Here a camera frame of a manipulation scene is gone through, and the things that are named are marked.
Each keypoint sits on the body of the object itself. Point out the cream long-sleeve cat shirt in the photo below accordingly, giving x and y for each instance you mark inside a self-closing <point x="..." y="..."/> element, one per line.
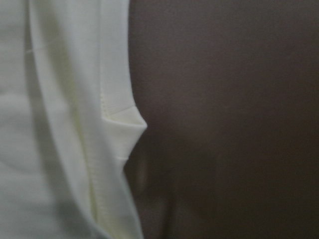
<point x="68" y="120"/>

